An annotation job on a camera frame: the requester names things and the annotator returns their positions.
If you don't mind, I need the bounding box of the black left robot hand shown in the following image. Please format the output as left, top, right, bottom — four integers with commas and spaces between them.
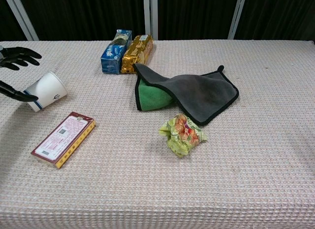
0, 46, 42, 102

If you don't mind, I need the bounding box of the white paper cup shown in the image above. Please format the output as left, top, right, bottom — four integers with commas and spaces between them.
23, 71, 68, 113

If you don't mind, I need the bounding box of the black curtain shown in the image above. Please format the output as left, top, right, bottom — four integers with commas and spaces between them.
0, 0, 315, 42

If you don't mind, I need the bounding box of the red and yellow box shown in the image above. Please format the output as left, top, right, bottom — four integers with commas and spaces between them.
31, 111, 96, 169

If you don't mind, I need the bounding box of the blue cookie package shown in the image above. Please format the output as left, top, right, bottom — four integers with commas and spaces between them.
100, 29, 133, 75

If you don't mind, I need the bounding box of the gold cookie package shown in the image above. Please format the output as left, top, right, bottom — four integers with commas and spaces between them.
120, 34, 154, 74

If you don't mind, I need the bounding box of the grey and green cloth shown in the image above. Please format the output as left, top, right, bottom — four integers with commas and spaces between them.
132, 63, 240, 126

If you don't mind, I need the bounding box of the crumpled green snack wrapper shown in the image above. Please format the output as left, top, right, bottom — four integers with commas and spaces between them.
158, 113, 209, 159

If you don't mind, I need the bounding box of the beige waffle tablecloth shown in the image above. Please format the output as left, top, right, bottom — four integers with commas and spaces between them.
0, 39, 315, 229

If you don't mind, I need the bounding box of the grey metal frame post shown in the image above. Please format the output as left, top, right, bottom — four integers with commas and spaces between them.
3, 0, 40, 41
143, 0, 158, 41
227, 0, 248, 40

